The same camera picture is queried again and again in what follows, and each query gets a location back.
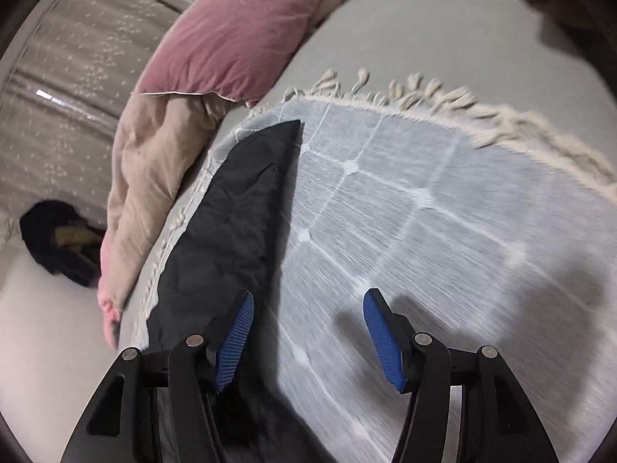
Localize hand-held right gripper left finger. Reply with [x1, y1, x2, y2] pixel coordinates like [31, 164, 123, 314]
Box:
[60, 291, 255, 463]

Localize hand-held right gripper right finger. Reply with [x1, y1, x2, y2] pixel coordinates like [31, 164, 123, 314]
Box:
[363, 288, 560, 463]

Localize black pants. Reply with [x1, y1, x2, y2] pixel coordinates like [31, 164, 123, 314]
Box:
[145, 120, 312, 463]

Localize hanging dark clothes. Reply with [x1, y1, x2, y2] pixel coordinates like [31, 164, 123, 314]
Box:
[19, 199, 105, 289]

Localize light blue fringed checked blanket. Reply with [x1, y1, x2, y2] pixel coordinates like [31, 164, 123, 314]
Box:
[130, 68, 617, 463]

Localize beige and pink quilt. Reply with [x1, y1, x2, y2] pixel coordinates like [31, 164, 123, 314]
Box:
[96, 91, 238, 349]

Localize grey patterned curtain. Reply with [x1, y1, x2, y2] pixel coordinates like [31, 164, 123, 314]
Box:
[0, 0, 194, 232]

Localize pink pillow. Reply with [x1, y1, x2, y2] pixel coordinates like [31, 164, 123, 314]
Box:
[135, 0, 357, 108]

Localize bed with grey sheet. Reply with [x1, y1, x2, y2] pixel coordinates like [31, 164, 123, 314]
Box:
[111, 0, 617, 348]

